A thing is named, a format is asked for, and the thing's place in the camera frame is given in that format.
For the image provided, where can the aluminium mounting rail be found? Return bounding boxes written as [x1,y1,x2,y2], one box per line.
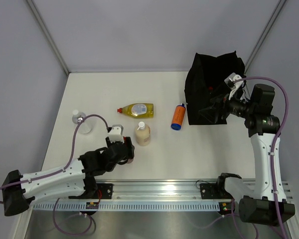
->
[27,179,294,202]

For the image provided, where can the right aluminium frame post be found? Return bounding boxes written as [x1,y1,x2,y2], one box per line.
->
[245,0,288,73]

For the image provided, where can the aluminium frame post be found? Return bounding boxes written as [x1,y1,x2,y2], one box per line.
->
[245,0,288,73]
[24,0,71,77]

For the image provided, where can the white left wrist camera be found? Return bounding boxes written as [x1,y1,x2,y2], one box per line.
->
[108,124,124,143]

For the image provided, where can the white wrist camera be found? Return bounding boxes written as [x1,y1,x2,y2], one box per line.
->
[224,73,244,100]
[108,124,124,143]

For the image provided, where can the left aluminium frame post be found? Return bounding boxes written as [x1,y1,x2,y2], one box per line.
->
[24,0,71,77]

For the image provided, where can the yellow dish soap bottle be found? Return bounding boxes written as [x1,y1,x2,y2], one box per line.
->
[117,103,154,119]

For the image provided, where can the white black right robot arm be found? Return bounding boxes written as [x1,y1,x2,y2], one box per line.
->
[199,84,295,227]

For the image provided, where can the cream lotion pump bottle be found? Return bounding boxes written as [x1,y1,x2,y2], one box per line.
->
[135,121,150,146]

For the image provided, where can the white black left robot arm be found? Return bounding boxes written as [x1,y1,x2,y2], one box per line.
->
[1,137,135,217]

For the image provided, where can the white slotted cable duct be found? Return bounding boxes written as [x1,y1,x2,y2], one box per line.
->
[33,201,221,212]

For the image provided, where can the small clear silver bottle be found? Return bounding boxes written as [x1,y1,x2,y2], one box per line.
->
[72,110,92,134]

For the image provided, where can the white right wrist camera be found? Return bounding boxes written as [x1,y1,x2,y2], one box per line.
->
[224,73,244,100]

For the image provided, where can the orange blue cologne bottle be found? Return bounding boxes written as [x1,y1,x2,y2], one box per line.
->
[171,104,186,130]

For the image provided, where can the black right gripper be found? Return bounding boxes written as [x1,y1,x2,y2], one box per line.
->
[199,88,255,124]

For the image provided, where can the black canvas bag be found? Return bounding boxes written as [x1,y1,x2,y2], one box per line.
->
[184,51,245,125]

